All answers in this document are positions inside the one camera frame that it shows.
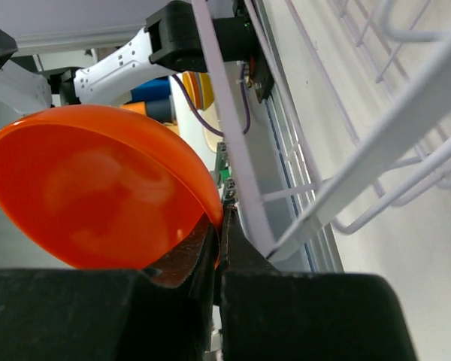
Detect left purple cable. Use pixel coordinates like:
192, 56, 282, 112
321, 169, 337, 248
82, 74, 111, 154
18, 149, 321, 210
171, 63, 253, 137

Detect orange bowl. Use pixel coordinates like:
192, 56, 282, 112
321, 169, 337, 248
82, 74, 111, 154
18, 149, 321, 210
0, 105, 223, 268

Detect wire dish rack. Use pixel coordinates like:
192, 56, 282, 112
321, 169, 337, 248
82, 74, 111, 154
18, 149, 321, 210
190, 0, 451, 262

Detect aluminium rail front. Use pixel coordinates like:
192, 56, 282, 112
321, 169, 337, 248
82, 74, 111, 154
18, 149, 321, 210
254, 1, 344, 273

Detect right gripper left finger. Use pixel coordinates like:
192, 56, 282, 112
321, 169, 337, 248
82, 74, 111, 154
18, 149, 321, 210
0, 221, 217, 360

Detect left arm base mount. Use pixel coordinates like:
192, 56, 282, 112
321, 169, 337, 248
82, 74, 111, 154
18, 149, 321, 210
246, 39, 274, 103

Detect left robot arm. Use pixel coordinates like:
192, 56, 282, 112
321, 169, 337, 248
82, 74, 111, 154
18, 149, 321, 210
0, 1, 259, 114

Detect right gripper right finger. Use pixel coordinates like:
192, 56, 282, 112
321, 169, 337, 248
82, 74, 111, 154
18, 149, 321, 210
220, 206, 416, 360

